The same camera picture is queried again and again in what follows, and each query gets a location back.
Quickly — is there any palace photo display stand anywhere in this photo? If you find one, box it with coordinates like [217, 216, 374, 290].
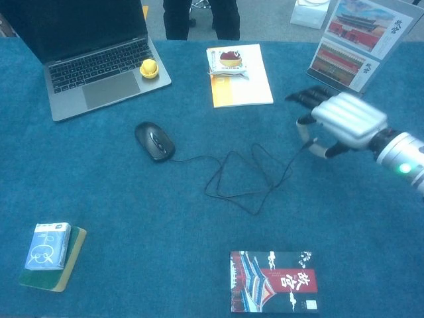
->
[306, 0, 424, 94]

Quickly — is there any black wired computer mouse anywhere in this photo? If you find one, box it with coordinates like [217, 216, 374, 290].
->
[134, 121, 319, 216]

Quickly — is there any person in black trousers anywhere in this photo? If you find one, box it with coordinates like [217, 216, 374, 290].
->
[162, 0, 241, 42]

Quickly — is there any white box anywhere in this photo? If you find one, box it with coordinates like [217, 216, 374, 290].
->
[290, 0, 331, 29]

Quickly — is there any small yellow plastic toy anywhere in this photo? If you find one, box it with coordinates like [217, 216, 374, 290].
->
[139, 58, 160, 80]

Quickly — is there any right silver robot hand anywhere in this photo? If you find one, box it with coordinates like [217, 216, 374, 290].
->
[284, 85, 398, 160]

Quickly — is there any blue table cloth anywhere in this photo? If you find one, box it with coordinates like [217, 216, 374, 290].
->
[0, 36, 424, 318]

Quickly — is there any white snack packet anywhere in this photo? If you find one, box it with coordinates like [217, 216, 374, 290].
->
[206, 47, 250, 80]

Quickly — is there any dark palace picture book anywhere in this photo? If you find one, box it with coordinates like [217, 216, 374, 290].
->
[230, 250, 320, 314]

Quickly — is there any blue white tissue pack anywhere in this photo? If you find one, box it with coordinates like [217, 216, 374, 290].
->
[24, 222, 72, 272]

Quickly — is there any grey open laptop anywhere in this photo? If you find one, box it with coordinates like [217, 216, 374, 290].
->
[0, 0, 173, 123]

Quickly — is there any white and orange booklet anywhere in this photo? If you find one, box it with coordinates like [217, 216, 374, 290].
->
[205, 43, 274, 109]

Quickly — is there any chrome chair base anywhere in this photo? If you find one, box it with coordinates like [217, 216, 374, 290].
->
[187, 0, 215, 28]

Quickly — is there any green yellow scrubbing sponge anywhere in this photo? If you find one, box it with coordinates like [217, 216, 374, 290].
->
[18, 226, 87, 293]

